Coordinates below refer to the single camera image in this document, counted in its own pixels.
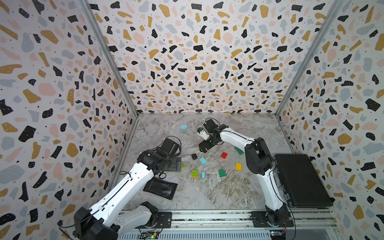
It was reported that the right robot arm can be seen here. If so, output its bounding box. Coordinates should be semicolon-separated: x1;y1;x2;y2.
197;120;290;227

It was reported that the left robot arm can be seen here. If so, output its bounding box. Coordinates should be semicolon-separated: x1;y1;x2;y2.
73;145;181;240

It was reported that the dark green long lego brick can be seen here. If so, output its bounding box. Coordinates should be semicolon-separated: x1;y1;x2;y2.
235;147;244;155

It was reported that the green square lego brick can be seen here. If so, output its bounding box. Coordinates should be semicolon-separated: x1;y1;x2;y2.
218;169;226;178

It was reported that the yellow lego brick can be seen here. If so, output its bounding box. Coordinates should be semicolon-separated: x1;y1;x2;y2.
236;163;242;171

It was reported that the light blue round puck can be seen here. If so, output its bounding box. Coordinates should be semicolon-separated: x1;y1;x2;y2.
180;124;189;131

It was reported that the green circuit board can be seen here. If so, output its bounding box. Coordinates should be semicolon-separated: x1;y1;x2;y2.
145;232;159;240

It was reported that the black hard case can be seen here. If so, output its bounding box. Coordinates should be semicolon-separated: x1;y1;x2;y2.
275;154;333;209

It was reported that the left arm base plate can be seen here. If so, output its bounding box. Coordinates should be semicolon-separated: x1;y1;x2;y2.
137;212;173;230

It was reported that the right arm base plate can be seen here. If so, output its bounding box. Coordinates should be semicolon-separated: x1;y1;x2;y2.
249;211;294;228

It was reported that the aluminium frame rail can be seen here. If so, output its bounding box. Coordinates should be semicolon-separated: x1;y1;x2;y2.
83;209;341;240

